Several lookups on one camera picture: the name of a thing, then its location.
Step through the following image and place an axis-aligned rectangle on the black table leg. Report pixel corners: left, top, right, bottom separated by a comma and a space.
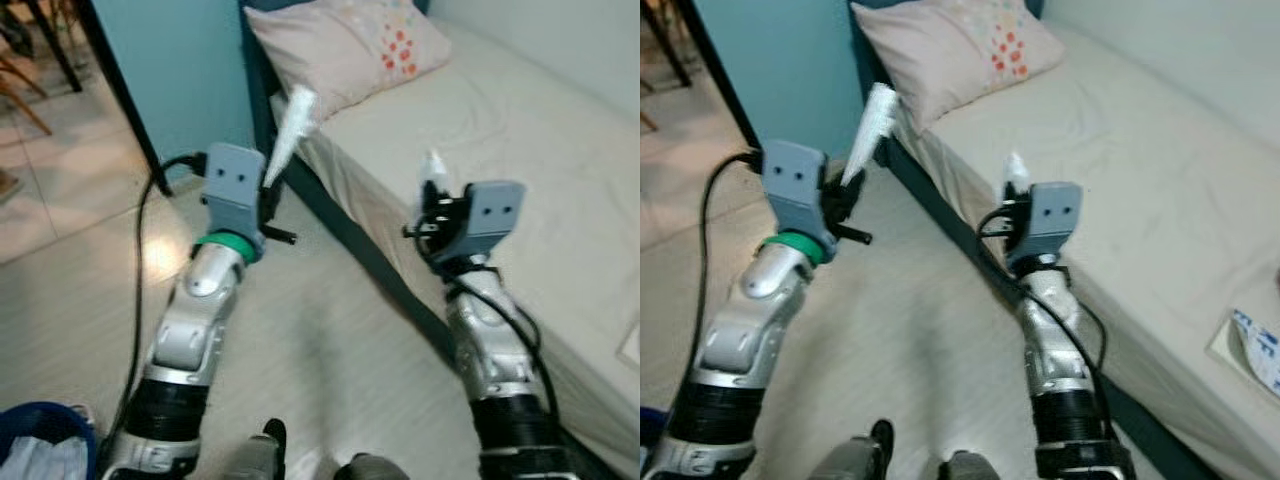
655, 0, 691, 86
25, 0, 84, 93

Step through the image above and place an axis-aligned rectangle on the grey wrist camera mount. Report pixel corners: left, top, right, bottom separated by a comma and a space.
200, 143, 269, 251
762, 140, 836, 253
462, 180, 526, 263
1022, 180, 1084, 263

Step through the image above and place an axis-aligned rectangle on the robot left leg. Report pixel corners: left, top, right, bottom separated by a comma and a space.
808, 418, 894, 480
222, 418, 288, 480

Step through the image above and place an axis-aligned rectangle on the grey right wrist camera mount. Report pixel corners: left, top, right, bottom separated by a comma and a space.
1022, 180, 1084, 263
462, 180, 526, 263

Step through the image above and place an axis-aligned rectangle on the white trash bin liner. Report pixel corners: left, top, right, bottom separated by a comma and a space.
0, 435, 89, 480

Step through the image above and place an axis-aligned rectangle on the bed with cream sheet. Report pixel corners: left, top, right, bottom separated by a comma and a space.
270, 15, 641, 480
880, 20, 1280, 480

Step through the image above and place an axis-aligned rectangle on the large white tissue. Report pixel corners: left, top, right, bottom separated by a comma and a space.
262, 85, 321, 191
840, 82, 901, 189

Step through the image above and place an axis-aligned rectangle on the robot leg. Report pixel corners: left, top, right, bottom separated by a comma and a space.
335, 452, 411, 480
940, 450, 1006, 480
222, 418, 288, 480
808, 418, 894, 480

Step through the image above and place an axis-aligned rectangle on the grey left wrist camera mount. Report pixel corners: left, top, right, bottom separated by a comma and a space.
200, 143, 269, 251
762, 140, 836, 253

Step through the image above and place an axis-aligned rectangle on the pink dotted pillow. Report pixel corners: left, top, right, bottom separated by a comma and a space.
245, 0, 453, 126
850, 0, 1066, 136

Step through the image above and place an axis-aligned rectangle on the robot right leg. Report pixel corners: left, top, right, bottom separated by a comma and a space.
940, 450, 1006, 480
335, 452, 411, 480

